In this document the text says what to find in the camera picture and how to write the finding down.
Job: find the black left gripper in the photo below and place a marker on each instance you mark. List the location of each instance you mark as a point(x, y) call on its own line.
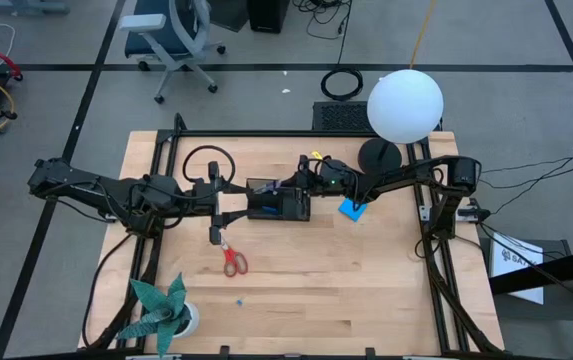
point(203, 199)

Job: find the grey blue office chair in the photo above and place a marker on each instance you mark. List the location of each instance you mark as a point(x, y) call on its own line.
point(151, 37)

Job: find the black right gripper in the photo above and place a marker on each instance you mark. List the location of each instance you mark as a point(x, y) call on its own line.
point(311, 177)

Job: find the white printed paper sign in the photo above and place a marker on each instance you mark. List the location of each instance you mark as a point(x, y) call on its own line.
point(513, 250)

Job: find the black perforated floor box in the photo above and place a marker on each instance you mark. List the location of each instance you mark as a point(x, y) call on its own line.
point(338, 117)

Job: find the white globe lamp black stand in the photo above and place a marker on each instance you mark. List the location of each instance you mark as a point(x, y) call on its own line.
point(405, 106)

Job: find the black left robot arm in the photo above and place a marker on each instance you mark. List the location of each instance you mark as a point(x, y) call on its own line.
point(91, 182)

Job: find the black mesh desk organizer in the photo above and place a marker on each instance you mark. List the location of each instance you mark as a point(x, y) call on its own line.
point(291, 210)

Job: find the blue sticky note pad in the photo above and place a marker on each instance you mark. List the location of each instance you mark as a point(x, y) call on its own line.
point(352, 212)

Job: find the potted green succulent plant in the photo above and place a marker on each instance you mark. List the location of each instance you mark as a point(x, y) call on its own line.
point(163, 312)

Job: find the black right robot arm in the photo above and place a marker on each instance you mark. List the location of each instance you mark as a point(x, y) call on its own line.
point(401, 175)

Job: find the black diagonal beam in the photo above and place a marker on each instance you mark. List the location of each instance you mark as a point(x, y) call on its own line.
point(566, 267)

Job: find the grey side table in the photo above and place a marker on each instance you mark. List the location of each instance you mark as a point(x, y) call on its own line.
point(561, 305)

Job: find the black computer tower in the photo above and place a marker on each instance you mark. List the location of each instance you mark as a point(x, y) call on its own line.
point(268, 15)

